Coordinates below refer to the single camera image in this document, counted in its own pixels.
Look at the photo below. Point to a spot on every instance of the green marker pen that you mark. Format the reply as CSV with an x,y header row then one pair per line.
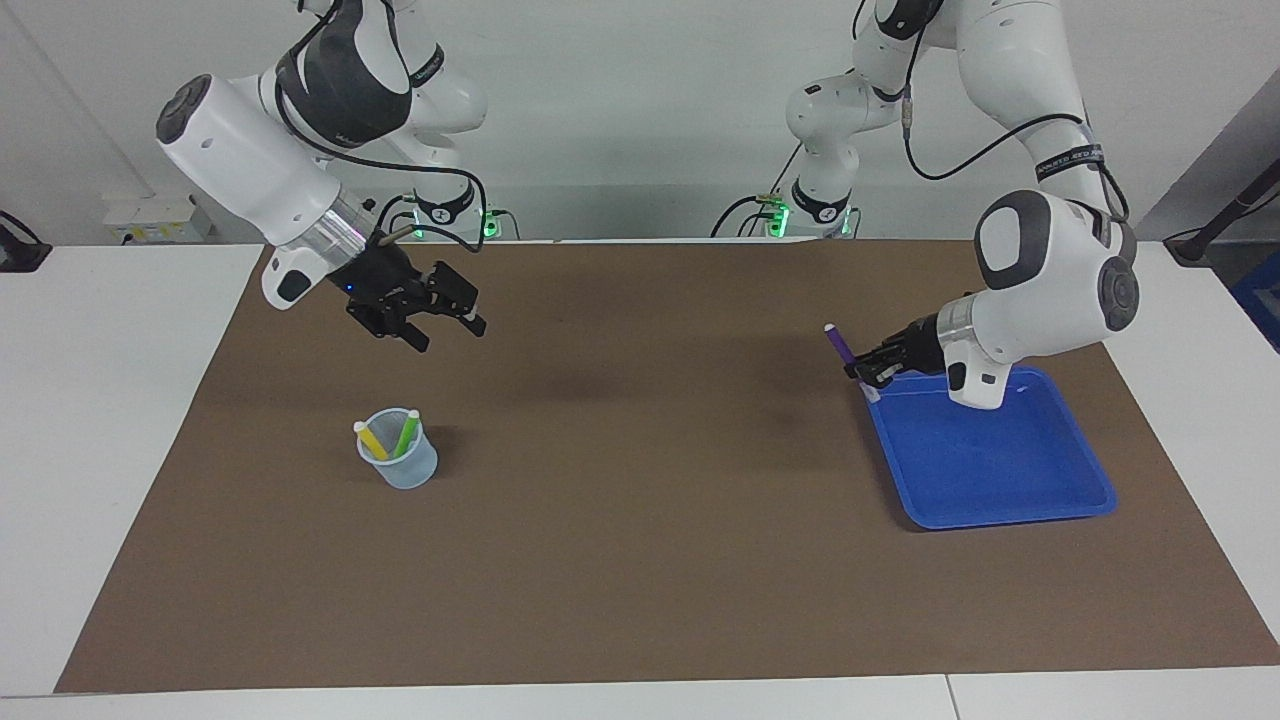
x,y
405,435

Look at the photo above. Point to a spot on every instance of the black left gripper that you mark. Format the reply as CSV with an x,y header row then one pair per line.
x,y
920,350

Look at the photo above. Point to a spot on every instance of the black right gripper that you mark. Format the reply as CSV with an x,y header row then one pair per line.
x,y
385,290

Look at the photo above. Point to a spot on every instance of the black stand base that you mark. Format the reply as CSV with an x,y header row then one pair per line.
x,y
20,255

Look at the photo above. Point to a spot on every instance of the blue box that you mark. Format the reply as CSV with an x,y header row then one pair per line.
x,y
1265,310

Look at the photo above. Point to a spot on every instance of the yellow marker pen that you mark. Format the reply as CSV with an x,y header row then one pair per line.
x,y
370,440

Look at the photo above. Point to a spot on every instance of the purple marker pen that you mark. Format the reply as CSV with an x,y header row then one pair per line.
x,y
840,345

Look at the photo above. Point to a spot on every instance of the clear plastic cup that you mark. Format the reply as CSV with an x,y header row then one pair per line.
x,y
405,470

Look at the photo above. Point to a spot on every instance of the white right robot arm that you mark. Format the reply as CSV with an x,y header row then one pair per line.
x,y
250,160

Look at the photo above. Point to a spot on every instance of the blue plastic tray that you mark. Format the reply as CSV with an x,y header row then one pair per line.
x,y
990,470

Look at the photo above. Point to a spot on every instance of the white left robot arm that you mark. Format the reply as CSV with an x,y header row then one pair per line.
x,y
1040,270

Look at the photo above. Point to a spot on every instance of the brown paper table mat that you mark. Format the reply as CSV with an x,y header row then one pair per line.
x,y
640,560

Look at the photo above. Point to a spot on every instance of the black stand with pole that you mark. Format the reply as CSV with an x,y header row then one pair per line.
x,y
1195,245

